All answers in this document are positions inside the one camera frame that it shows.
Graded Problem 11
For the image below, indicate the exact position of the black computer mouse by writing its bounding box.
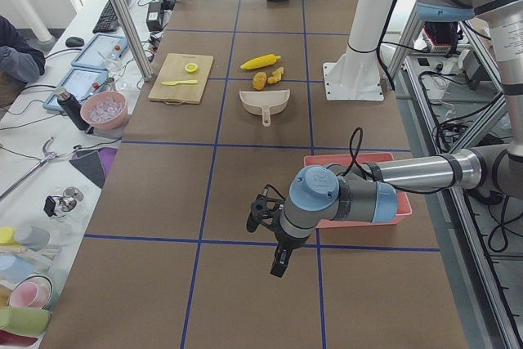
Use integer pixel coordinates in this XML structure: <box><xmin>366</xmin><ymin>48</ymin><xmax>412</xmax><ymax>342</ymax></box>
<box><xmin>65</xmin><ymin>36</ymin><xmax>85</xmax><ymax>48</ymax></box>

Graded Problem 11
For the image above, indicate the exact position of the aluminium frame post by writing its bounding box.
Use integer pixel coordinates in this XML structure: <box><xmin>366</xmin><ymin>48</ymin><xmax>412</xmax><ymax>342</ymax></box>
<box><xmin>110</xmin><ymin>0</ymin><xmax>153</xmax><ymax>82</ymax></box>

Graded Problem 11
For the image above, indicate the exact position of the yellow lemon half toy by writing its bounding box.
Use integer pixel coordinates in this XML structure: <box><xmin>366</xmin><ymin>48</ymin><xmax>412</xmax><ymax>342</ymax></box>
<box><xmin>184</xmin><ymin>62</ymin><xmax>199</xmax><ymax>74</ymax></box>

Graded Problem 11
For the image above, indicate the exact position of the blue teach pendant far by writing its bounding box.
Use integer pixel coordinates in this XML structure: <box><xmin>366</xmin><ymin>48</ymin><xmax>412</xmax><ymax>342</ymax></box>
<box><xmin>70</xmin><ymin>33</ymin><xmax>128</xmax><ymax>69</ymax></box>

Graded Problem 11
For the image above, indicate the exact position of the black power adapter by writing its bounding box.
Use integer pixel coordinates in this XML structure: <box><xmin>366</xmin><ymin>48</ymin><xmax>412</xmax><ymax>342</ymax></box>
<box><xmin>146</xmin><ymin>2</ymin><xmax>164</xmax><ymax>32</ymax></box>

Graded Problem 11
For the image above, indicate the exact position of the black water bottle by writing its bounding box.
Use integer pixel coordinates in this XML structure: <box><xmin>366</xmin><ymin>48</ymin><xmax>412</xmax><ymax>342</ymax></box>
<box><xmin>55</xmin><ymin>87</ymin><xmax>89</xmax><ymax>131</ymax></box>

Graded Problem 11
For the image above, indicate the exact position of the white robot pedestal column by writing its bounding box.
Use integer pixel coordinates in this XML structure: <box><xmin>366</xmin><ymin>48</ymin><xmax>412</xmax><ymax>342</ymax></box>
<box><xmin>323</xmin><ymin>0</ymin><xmax>394</xmax><ymax>101</ymax></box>

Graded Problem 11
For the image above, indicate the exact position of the pink plastic bin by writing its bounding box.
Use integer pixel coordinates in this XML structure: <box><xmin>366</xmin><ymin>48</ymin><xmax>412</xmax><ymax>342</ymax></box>
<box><xmin>303</xmin><ymin>151</ymin><xmax>412</xmax><ymax>229</ymax></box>

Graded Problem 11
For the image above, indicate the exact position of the person in dark jacket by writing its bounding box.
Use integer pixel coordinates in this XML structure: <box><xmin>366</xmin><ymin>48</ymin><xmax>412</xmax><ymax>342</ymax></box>
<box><xmin>1</xmin><ymin>16</ymin><xmax>46</xmax><ymax>83</ymax></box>

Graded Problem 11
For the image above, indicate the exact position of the yellow toy knife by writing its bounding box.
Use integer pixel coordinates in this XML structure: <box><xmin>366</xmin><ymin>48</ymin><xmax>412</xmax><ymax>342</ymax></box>
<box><xmin>161</xmin><ymin>79</ymin><xmax>199</xmax><ymax>87</ymax></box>

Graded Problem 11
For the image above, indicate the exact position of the grey cup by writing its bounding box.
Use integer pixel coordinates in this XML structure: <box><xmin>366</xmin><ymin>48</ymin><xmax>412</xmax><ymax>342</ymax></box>
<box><xmin>14</xmin><ymin>224</ymin><xmax>51</xmax><ymax>251</ymax></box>

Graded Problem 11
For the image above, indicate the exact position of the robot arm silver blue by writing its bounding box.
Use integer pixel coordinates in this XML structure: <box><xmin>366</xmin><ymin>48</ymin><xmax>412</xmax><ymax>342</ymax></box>
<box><xmin>246</xmin><ymin>0</ymin><xmax>522</xmax><ymax>277</ymax></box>

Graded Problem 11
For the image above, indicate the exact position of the blue teach pendant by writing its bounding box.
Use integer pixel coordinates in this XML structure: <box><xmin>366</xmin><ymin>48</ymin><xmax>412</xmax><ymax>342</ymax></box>
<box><xmin>58</xmin><ymin>68</ymin><xmax>108</xmax><ymax>101</ymax></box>
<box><xmin>70</xmin><ymin>33</ymin><xmax>128</xmax><ymax>69</ymax></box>

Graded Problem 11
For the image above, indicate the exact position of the pink cup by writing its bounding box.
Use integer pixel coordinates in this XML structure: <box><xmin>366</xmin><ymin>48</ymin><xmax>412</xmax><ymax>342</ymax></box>
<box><xmin>8</xmin><ymin>275</ymin><xmax>54</xmax><ymax>309</ymax></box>

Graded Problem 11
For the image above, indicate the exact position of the black keyboard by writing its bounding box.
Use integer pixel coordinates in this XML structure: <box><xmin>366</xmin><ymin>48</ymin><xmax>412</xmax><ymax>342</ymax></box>
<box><xmin>92</xmin><ymin>1</ymin><xmax>119</xmax><ymax>34</ymax></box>

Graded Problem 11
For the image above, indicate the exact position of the yellow toy corn cob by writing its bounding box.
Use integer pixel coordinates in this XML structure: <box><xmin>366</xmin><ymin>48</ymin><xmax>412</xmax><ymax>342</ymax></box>
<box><xmin>240</xmin><ymin>53</ymin><xmax>281</xmax><ymax>70</ymax></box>

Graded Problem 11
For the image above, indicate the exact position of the pink bowl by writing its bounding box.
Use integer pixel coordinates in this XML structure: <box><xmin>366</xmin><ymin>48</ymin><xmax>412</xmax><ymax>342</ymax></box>
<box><xmin>80</xmin><ymin>91</ymin><xmax>128</xmax><ymax>130</ymax></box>

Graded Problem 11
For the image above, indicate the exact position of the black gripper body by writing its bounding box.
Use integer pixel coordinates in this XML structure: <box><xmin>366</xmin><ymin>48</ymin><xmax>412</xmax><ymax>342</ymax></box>
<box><xmin>246</xmin><ymin>184</ymin><xmax>291</xmax><ymax>259</ymax></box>

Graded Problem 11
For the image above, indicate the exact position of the blue teach pendant near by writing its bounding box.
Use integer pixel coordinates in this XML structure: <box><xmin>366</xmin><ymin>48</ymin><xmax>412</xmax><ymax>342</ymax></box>
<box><xmin>58</xmin><ymin>68</ymin><xmax>108</xmax><ymax>101</ymax></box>

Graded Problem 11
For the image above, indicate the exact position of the wooden cutting board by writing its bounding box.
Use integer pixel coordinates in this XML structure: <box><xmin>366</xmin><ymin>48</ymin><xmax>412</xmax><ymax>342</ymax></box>
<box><xmin>148</xmin><ymin>53</ymin><xmax>214</xmax><ymax>105</ymax></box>

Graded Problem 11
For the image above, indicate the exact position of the toy potato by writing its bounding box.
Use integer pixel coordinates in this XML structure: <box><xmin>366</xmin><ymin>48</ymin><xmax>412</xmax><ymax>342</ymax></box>
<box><xmin>252</xmin><ymin>72</ymin><xmax>267</xmax><ymax>91</ymax></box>

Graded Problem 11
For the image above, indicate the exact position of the green cup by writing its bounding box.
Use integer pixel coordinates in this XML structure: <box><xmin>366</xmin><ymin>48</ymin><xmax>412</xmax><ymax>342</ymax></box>
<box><xmin>1</xmin><ymin>306</ymin><xmax>51</xmax><ymax>337</ymax></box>

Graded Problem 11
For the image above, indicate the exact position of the beige plastic dustpan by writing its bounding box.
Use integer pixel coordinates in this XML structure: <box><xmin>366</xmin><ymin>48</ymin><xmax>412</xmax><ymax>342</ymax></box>
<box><xmin>239</xmin><ymin>89</ymin><xmax>291</xmax><ymax>127</ymax></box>

